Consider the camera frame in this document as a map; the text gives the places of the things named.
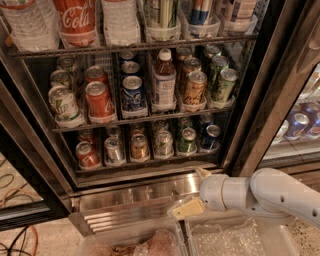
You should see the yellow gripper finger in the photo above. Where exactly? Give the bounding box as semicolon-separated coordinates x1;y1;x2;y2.
195;167;212;178
168;196;205;220

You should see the silver green 7up can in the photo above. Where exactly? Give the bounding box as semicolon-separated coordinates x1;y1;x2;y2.
154;130;173;159

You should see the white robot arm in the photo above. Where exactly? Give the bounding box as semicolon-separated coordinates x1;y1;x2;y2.
167;168;320;228

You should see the green can bottom front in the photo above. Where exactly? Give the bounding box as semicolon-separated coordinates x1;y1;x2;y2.
178;127;197;153

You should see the blue can bottom front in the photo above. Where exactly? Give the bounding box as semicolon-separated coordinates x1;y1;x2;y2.
200;125;221;150

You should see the gold can bottom front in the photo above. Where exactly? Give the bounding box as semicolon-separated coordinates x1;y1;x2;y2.
130;134;150;160

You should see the gold can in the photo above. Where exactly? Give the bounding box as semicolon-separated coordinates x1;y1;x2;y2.
130;134;150;160
182;71;207;105

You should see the green can middle front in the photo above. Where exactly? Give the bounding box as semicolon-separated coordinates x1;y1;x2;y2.
211;68;238;102

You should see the gold can middle front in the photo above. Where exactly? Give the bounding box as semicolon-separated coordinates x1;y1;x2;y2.
182;71;207;105

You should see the silver can bottom front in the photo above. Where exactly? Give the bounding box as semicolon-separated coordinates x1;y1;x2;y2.
104;137;124;165

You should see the blue can behind glass door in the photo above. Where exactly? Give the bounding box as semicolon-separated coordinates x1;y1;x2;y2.
285;113;309;140

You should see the blue pepsi can middle front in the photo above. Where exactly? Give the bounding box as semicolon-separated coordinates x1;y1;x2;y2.
122;76;146;112

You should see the red cola can bottom front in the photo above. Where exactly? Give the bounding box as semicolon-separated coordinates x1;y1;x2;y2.
76;141;101;170

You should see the red cola can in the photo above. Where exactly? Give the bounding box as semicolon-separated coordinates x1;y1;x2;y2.
85;65;108;84
76;141;101;170
85;81;114;118

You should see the red cola can middle front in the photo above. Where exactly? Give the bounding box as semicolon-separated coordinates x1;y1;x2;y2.
85;81;114;118

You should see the red cola can middle rear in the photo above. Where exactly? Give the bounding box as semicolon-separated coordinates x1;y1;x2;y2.
85;65;108;84

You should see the white 7up can middle shelf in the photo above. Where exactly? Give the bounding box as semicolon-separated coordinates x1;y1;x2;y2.
48;85;83;128

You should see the silver can middle left rear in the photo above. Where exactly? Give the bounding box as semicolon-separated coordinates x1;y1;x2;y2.
50;70;72;89

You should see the clear plastic bin right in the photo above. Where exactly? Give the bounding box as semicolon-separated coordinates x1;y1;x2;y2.
184;212;299;256

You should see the clear plastic bin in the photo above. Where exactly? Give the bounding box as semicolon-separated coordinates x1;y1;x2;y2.
75;218;188;256
184;212;299;256

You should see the clear plastic bin left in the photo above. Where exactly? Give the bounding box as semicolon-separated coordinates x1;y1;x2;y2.
75;218;188;256

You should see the brown tea bottle white cap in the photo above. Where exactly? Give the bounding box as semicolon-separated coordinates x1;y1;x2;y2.
152;49;176;105

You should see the clear water bottle centre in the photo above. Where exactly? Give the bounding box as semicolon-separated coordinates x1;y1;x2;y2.
101;0;141;46

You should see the clear water bottle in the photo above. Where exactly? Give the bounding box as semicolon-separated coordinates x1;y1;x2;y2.
0;0;59;52
101;0;141;46

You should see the red coca-cola bottle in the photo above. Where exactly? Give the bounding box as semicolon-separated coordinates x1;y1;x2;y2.
53;0;96;47

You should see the clear water bottle left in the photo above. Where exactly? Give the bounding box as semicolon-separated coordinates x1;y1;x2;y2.
0;0;59;52

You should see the black cable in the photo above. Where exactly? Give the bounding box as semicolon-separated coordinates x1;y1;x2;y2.
0;225;32;256

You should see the orange cable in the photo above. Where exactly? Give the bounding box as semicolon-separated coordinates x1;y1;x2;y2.
0;187;39;256

